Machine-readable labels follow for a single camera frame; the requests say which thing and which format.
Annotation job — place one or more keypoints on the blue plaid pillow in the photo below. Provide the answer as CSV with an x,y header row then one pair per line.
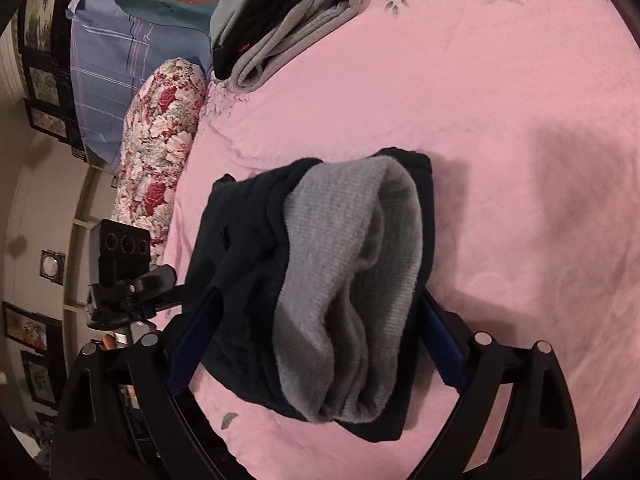
x,y
112,54

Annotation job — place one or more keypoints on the red floral folded quilt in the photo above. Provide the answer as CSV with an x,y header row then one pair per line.
x,y
157,138

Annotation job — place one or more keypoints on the folded black pants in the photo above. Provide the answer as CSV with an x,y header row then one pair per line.
x,y
257,18

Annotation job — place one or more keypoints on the dark navy fleece-lined pants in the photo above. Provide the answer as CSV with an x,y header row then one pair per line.
x,y
301,290

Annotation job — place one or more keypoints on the pink floral bed sheet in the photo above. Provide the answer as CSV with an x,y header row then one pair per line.
x,y
529,112

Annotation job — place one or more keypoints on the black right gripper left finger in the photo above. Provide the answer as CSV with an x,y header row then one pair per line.
x,y
130,414

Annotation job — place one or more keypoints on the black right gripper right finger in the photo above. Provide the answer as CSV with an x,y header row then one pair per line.
x,y
513,417

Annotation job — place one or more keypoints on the cream wall display shelf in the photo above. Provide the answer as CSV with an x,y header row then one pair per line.
x,y
95,202

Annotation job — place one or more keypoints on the folded grey pants bottom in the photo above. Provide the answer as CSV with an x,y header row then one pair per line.
x,y
306,24

